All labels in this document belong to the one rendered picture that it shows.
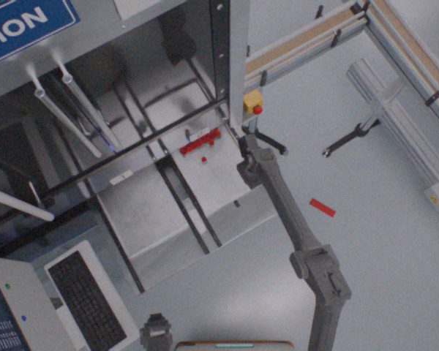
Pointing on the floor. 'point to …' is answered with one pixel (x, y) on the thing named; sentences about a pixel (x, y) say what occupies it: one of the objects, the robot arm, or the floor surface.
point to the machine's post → (237, 57)
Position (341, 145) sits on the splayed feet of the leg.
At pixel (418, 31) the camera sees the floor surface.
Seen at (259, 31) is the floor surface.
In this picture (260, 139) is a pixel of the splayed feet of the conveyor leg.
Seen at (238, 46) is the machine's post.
